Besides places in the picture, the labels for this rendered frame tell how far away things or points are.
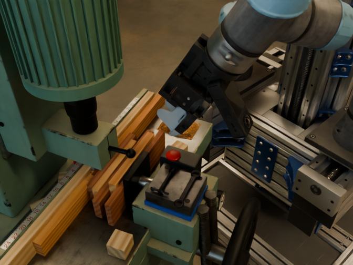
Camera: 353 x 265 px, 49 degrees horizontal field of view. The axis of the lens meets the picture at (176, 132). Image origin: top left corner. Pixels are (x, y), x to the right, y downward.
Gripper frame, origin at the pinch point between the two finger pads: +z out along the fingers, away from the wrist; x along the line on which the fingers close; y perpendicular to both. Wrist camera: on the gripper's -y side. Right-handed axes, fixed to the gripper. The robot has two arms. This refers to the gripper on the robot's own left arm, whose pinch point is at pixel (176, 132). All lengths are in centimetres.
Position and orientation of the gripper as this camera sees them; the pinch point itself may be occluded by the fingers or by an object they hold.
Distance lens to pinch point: 73.6
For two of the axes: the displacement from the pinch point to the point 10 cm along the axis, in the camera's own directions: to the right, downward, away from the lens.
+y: -7.9, -6.0, -0.8
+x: -4.0, 6.1, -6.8
